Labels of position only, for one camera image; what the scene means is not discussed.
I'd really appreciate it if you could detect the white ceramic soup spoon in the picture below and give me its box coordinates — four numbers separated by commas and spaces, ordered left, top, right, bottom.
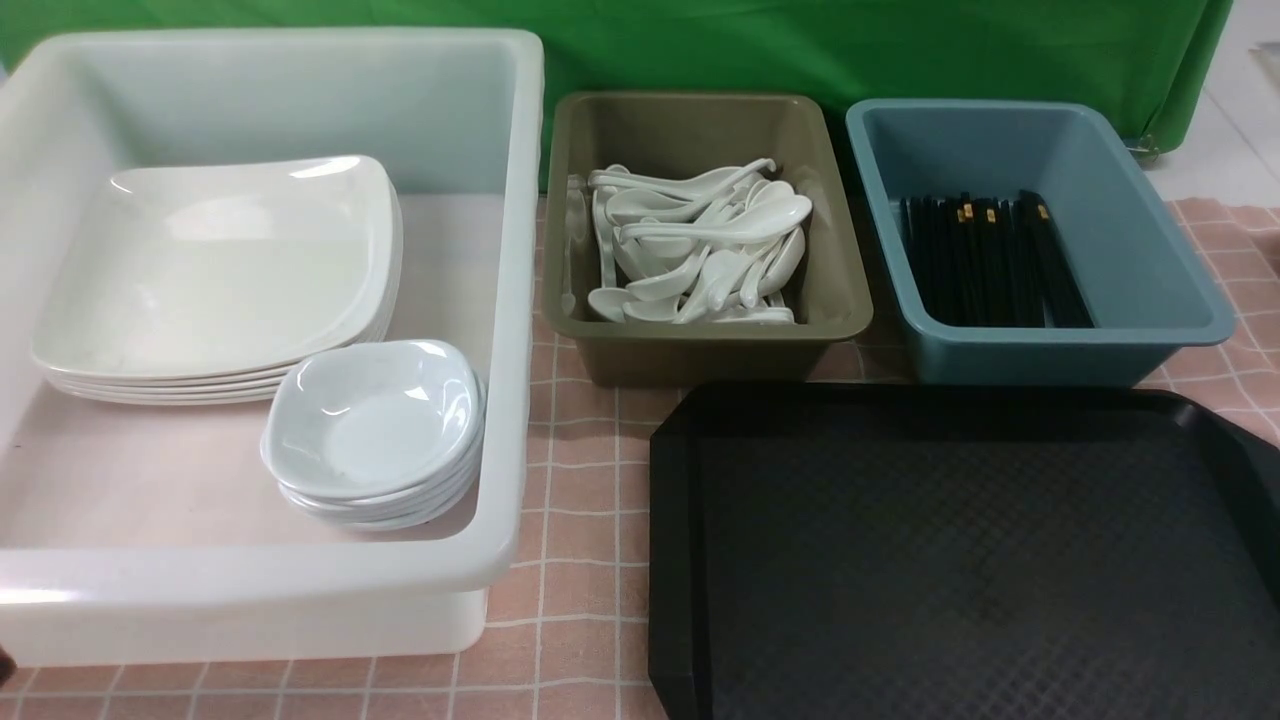
614, 195, 813, 243

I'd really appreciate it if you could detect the large white square plate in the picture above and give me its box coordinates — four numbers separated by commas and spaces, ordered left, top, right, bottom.
31, 155, 402, 382

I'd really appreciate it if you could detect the olive plastic bin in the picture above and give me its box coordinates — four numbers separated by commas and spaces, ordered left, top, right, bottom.
541, 91, 874, 388

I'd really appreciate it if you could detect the pile of white soup spoons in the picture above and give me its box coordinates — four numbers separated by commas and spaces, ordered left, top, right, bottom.
561, 158, 812, 325

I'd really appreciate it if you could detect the stack of small white bowls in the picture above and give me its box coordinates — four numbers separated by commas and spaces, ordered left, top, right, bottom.
260, 340, 486, 532

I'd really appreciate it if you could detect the black plastic serving tray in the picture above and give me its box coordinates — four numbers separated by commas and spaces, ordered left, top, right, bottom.
646, 383, 1279, 719

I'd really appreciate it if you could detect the bundle of black chopsticks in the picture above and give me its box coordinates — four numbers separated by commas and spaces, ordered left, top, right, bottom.
899, 190, 1096, 329

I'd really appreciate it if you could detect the stack of white square plates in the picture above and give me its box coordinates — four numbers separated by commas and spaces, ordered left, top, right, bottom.
41, 192, 404, 397

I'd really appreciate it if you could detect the teal plastic bin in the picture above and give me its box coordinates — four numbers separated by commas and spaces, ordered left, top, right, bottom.
845, 99, 1235, 387

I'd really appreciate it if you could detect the large white plastic tub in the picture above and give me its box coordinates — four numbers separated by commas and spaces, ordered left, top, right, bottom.
3, 28, 545, 666

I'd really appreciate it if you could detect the green backdrop cloth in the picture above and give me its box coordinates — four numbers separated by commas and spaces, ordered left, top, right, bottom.
1, 1, 1233, 151

